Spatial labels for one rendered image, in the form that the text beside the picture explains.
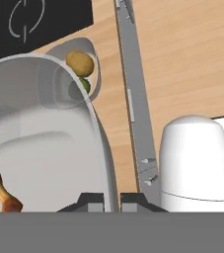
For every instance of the white rounded object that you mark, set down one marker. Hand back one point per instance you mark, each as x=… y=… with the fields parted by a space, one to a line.
x=195 y=164

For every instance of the green lime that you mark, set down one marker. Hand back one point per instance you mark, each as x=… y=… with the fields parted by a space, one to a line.
x=85 y=85

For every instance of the clear grey meat container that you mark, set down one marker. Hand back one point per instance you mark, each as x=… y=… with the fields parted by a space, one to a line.
x=51 y=151

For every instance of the long grey metal door edge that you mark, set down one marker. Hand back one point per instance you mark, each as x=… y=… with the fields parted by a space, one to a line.
x=134 y=82

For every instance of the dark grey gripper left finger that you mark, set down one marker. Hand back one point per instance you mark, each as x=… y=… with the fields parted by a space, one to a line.
x=91 y=201

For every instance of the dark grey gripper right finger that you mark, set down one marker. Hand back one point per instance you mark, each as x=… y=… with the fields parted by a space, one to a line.
x=132 y=201

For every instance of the clear grey vegetable container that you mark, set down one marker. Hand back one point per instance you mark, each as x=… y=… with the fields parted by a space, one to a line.
x=96 y=66

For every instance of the yellow-brown potato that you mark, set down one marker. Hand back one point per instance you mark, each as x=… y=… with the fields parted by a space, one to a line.
x=80 y=63

